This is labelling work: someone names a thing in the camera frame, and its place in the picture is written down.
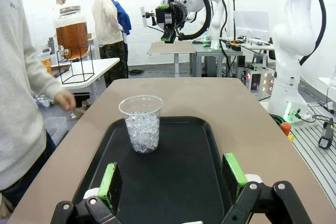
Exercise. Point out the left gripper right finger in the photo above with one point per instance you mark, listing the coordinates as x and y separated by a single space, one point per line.
233 174

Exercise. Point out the white side table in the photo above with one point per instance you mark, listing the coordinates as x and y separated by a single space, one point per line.
105 65

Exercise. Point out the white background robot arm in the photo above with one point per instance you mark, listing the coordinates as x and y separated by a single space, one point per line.
218 19

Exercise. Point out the mannequin in blue shirt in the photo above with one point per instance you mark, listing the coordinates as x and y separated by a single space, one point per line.
123 16

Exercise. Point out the thin black lamp stand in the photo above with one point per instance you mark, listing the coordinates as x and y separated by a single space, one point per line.
234 6

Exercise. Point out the black plastic tray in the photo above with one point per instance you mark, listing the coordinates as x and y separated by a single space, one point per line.
170 176

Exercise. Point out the black handheld controller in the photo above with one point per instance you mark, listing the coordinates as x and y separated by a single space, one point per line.
326 134

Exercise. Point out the short clear iced cup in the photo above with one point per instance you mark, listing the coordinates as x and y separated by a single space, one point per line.
141 129

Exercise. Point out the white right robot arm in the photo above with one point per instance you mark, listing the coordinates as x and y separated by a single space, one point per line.
288 37

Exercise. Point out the brown top background table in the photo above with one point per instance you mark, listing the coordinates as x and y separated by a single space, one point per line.
170 47

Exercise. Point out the metal drip tray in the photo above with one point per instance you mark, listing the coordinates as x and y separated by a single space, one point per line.
61 68

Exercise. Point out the clear plastic ice bin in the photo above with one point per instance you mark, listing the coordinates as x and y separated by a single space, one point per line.
56 129

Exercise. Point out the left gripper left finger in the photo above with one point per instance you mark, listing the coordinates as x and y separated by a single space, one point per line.
110 187

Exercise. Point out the person in cream sweatshirt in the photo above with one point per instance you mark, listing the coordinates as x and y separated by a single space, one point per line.
15 103

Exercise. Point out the red emergency stop button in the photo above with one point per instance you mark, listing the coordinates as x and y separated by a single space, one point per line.
285 128

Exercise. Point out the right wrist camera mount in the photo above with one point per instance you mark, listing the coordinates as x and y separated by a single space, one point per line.
143 16

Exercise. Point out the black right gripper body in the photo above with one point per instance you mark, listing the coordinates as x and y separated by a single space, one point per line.
173 15

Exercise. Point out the aluminium frame table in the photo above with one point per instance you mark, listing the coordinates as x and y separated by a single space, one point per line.
218 56

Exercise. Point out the tall clear iced cup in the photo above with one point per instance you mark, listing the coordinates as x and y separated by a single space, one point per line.
47 64

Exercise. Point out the person's left hand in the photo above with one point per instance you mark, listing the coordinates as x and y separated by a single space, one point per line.
65 100

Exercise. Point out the box with glowing lights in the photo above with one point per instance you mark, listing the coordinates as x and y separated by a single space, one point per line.
260 79

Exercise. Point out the person's left forearm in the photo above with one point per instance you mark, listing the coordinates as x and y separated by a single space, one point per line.
44 79

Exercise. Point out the mannequin in cream sweater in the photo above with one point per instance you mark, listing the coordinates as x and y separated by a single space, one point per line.
106 24

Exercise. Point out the glass tea dispenser jar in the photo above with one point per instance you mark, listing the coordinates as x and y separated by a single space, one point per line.
72 35

